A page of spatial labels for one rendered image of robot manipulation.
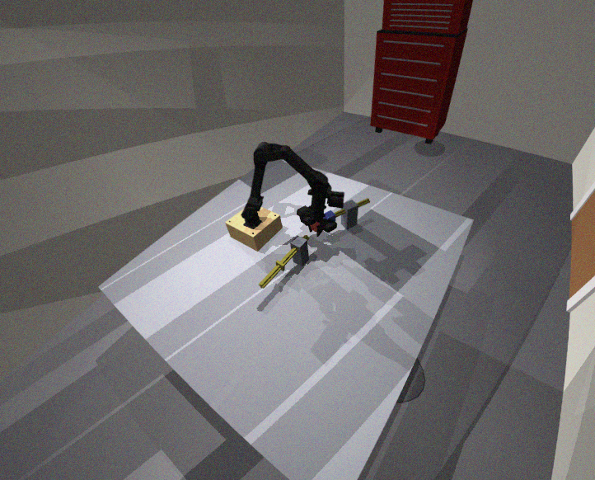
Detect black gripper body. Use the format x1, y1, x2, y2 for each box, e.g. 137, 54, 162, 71
297, 205, 337, 233

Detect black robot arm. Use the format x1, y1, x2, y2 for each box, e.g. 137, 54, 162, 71
241, 142, 344, 229

